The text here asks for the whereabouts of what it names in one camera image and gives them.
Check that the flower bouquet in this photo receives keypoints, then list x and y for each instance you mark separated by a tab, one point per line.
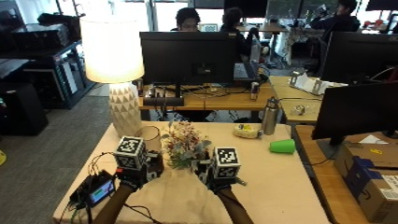
184	147

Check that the clear glass vase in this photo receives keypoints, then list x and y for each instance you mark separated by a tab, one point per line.
150	137

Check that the white marker cube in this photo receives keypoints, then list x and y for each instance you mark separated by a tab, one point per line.
225	162
129	152

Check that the beige cloth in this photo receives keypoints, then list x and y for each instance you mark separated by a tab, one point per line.
182	199

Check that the black device with screen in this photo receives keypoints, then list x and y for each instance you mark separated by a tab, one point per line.
97	190

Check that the white tape roll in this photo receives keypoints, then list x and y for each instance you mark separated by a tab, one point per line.
246	130

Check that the green plastic cup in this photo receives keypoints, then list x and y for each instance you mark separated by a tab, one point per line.
282	146

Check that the steel water bottle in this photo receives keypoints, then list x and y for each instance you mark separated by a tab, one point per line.
270	116

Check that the wooden side table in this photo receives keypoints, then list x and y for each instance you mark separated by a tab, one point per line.
318	174

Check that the small glass object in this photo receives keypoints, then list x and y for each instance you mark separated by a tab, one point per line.
298	109

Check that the light wooden desk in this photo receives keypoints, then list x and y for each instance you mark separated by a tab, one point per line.
295	101

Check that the laptop computer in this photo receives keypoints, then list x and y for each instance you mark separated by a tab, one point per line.
245	72

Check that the white table lamp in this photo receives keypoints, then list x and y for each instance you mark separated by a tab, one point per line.
116	62

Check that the black computer monitor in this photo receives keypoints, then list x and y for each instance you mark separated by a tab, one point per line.
355	112
188	57
358	57

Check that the black floor cabinet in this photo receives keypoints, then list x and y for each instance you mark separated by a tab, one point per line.
23	109

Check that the white paper holder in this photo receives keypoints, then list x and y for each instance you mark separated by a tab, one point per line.
310	82

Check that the black shelf unit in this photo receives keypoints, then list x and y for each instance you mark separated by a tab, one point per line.
53	71

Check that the cardboard box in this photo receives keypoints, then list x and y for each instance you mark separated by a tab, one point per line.
370	182

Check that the black equipment box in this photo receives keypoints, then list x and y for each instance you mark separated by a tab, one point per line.
39	35

